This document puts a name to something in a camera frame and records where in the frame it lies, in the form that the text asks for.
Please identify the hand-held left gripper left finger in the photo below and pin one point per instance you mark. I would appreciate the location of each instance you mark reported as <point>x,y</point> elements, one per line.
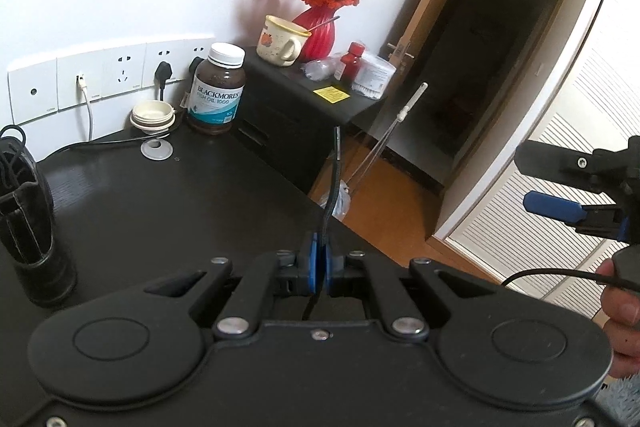
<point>312,264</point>

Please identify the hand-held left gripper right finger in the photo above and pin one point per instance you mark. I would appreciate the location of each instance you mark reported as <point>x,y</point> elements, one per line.
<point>331,267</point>

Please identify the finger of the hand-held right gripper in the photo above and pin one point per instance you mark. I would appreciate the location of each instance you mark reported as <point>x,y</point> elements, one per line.
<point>550,203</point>
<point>550,159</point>

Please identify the person's right hand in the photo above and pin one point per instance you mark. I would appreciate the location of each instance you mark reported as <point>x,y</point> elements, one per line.
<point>625,322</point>

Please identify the white louvered wardrobe door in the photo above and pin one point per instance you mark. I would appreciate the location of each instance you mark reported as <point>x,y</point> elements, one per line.
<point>575,107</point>

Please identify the clear plastic bottle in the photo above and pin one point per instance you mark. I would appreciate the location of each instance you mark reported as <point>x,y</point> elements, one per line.
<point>337,202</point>

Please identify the black drawer cabinet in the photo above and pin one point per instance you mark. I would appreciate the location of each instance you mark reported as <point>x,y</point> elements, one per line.
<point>300,122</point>

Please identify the white plastic rod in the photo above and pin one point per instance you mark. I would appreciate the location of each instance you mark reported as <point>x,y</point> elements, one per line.
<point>395,127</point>

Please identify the yellow sticker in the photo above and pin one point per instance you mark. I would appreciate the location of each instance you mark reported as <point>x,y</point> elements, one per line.
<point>331,94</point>

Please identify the grey round disc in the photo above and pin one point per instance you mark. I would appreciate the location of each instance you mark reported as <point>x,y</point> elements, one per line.
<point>157,150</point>

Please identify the brown supplement bottle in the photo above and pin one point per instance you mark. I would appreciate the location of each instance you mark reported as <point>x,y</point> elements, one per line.
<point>217,97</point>

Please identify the small clear plastic bag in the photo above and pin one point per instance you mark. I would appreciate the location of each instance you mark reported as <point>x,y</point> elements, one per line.
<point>320,69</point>

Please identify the clear cotton swab box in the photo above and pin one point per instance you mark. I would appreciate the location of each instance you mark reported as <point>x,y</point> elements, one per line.
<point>372,74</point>

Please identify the light blue fluffy cloth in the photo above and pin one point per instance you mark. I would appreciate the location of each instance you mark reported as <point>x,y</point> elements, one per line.
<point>625,402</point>

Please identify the red medicine bottle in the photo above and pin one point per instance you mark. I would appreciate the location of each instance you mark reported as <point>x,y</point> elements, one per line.
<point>351,62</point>

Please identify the cream stacked cups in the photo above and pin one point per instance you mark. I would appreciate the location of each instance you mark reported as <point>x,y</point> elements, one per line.
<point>151,114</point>

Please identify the red ribbed vase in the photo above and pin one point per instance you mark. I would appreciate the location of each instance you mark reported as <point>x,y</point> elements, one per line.
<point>320,42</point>

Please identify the cream printed mug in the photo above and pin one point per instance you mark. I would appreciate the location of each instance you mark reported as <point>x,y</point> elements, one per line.
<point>280,42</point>

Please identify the black power plug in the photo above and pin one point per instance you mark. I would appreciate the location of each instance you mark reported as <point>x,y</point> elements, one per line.
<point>196,66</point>

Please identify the metal spoon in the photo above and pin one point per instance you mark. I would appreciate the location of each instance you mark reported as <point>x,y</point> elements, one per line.
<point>320,24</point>

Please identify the black leather shoe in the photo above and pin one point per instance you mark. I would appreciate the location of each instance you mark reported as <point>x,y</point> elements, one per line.
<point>30,227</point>

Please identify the white wall socket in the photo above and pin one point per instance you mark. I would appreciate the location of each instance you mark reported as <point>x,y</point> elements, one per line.
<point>200,47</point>
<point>177,62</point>
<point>124,72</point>

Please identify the white wall data port plate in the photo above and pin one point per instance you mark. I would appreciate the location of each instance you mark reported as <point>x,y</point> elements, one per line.
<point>67,77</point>

